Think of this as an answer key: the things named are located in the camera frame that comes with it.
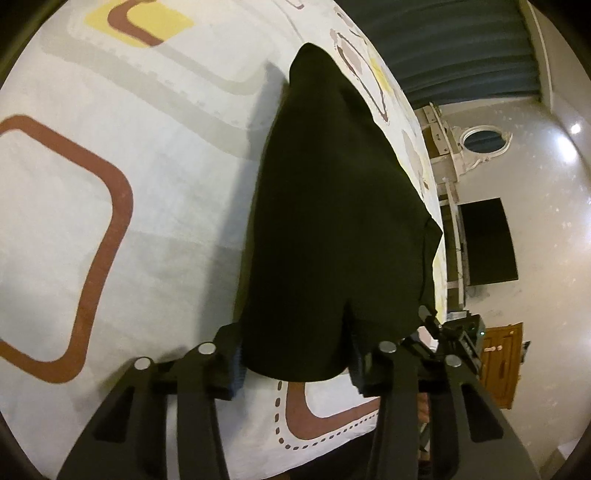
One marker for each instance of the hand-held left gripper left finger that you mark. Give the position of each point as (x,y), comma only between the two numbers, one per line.
(228,369)

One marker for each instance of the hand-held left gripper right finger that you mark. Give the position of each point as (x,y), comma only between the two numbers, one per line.
(359,369)

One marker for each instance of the black pants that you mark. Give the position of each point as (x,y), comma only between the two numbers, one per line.
(332,230)

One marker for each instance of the wooden cabinet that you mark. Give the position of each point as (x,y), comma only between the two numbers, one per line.
(501,369)

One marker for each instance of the oval white-framed mirror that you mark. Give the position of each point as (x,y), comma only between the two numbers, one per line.
(485,141)

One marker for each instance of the patterned white bedsheet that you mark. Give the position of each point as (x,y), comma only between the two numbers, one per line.
(161,184)

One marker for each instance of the teal curtain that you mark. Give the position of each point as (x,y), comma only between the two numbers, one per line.
(452,46)

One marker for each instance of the white curtain cornice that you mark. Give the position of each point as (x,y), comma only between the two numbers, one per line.
(538,55)

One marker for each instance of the black wall television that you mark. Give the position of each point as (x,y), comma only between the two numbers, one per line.
(489,242)

